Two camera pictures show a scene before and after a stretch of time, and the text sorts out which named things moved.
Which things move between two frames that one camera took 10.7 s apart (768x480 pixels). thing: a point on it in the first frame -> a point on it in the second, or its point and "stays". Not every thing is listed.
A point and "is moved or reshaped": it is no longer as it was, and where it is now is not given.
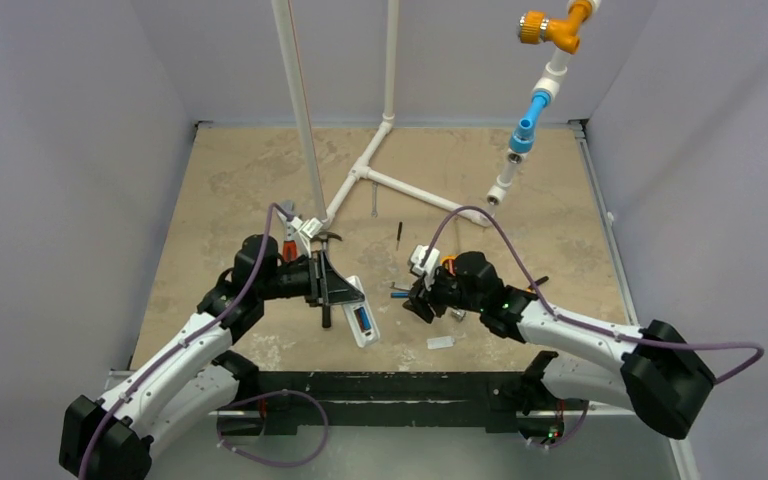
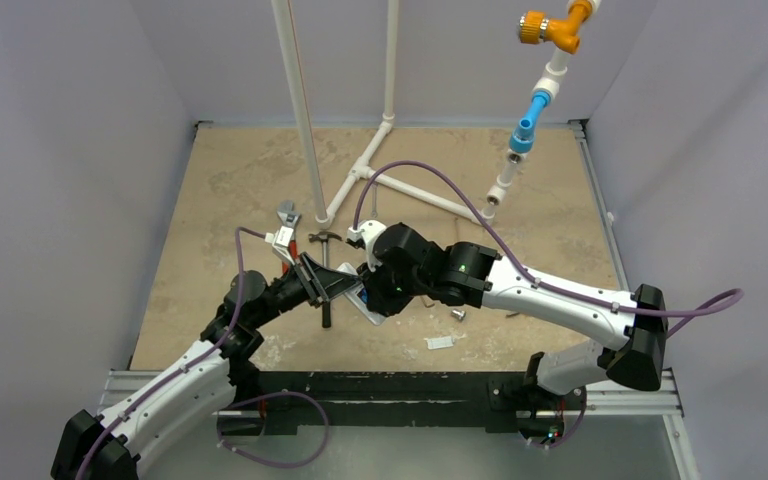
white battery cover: x=437 y=343 stays
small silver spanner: x=374 y=212 stays
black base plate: x=286 y=400 stays
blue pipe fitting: x=522 y=139 stays
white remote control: x=361 y=317 is moved or reshaped
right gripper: x=430 y=295 -> x=376 y=299
